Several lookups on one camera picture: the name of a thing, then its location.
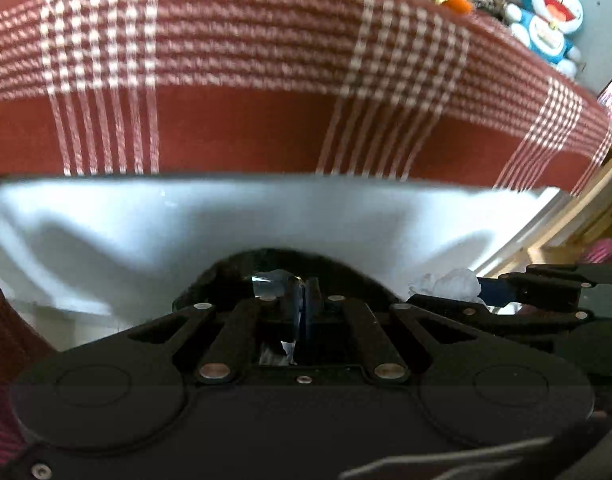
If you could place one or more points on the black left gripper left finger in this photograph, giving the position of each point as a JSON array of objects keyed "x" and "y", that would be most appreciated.
[{"x": 214, "y": 345}]

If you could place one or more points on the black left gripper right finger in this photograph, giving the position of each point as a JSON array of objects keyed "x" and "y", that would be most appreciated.
[{"x": 392, "y": 343}]

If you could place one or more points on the white tissue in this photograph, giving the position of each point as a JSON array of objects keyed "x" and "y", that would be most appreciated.
[{"x": 458, "y": 285}]

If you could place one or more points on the black trash bin bag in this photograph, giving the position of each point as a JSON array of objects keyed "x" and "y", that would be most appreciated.
[{"x": 266, "y": 272}]

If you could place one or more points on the white undercloth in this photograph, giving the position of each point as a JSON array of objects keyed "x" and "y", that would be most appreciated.
[{"x": 129, "y": 246}]

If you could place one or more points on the red maroon striped sleeve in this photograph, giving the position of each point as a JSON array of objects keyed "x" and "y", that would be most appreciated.
[{"x": 20, "y": 347}]

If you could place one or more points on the red white plaid tablecloth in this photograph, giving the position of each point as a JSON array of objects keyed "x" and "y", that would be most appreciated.
[{"x": 392, "y": 89}]

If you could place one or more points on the blue Doraemon plush toy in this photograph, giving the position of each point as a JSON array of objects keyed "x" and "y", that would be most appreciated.
[{"x": 545, "y": 27}]

